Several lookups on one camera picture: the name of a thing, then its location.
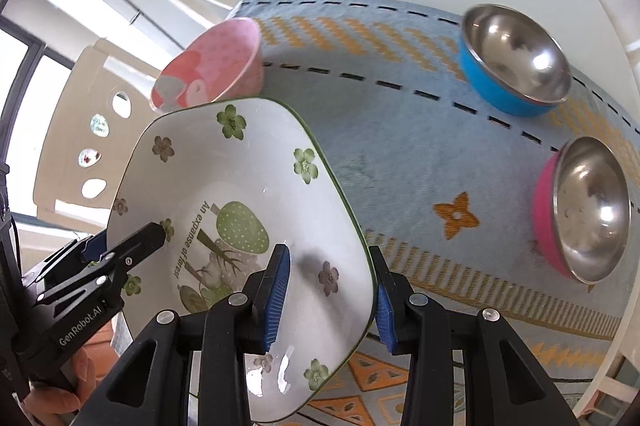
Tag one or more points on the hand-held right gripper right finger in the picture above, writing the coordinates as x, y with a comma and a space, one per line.
386, 318

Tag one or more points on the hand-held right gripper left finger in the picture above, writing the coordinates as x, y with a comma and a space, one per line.
275, 301

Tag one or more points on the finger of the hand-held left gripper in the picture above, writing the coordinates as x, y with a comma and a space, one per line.
94, 248
135, 246

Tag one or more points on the hexagonal floral plate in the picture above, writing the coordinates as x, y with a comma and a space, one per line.
260, 186

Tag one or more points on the magenta steel bowl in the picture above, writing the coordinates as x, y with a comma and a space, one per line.
542, 216

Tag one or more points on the pink patterned bowl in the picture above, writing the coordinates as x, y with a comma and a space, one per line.
220, 55

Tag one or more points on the blue steel bowl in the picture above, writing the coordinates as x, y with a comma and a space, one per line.
480, 75

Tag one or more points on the person's left hand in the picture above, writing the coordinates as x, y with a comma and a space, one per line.
55, 403

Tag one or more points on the patterned blue table mat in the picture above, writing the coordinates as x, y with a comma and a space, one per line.
400, 130

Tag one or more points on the window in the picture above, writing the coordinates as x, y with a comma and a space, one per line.
20, 70

